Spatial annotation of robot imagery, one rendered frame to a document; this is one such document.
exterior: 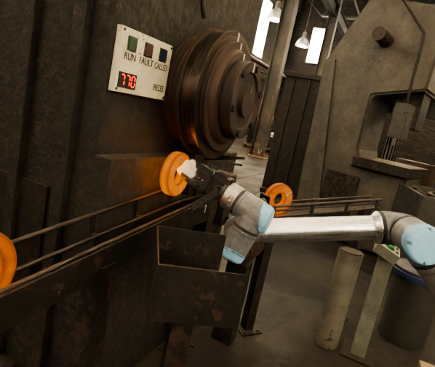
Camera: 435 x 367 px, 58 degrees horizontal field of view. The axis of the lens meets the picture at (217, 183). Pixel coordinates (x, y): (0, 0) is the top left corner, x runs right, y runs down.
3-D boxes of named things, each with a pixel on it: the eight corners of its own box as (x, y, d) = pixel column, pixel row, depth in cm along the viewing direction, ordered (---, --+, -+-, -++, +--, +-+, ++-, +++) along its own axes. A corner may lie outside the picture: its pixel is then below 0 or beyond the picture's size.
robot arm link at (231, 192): (237, 210, 131) (225, 215, 123) (225, 202, 133) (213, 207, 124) (249, 187, 129) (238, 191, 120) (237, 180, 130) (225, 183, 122)
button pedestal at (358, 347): (338, 357, 193) (372, 240, 182) (345, 336, 215) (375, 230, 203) (372, 371, 187) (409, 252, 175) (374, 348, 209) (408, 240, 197)
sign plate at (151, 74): (108, 89, 111) (117, 23, 107) (158, 99, 134) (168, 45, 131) (113, 91, 110) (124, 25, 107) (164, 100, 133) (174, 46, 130)
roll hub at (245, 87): (211, 135, 135) (228, 52, 129) (241, 137, 160) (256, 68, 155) (225, 139, 133) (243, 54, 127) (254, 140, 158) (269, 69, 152)
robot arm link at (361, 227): (409, 206, 141) (222, 211, 144) (426, 215, 129) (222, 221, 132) (408, 237, 143) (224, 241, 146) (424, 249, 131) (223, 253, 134)
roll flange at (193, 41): (143, 149, 136) (166, 8, 127) (204, 148, 178) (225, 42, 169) (166, 156, 132) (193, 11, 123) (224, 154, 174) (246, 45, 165)
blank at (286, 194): (268, 218, 192) (272, 221, 189) (258, 193, 185) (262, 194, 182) (292, 202, 196) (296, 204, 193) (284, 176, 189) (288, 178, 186)
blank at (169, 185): (161, 154, 126) (169, 156, 125) (185, 148, 140) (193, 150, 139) (156, 199, 131) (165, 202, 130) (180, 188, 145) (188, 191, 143)
